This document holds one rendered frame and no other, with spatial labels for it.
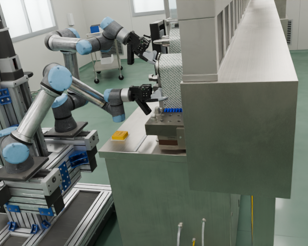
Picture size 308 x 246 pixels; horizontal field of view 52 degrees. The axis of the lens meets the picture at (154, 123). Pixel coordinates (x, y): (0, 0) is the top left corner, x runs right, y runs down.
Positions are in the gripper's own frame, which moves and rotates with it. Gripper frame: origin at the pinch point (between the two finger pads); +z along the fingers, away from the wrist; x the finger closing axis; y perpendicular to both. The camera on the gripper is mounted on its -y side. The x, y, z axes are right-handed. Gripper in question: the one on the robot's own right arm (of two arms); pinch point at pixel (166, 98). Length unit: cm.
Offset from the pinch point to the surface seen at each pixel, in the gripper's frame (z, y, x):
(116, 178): -24, -35, -26
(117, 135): -26.4, -16.7, -12.4
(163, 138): 1.9, -14.4, -19.0
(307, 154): 90, -110, 137
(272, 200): 51, -1, -77
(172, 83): 4.2, 8.1, -0.3
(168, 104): 0.8, -3.3, -0.3
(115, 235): -53, -109, 5
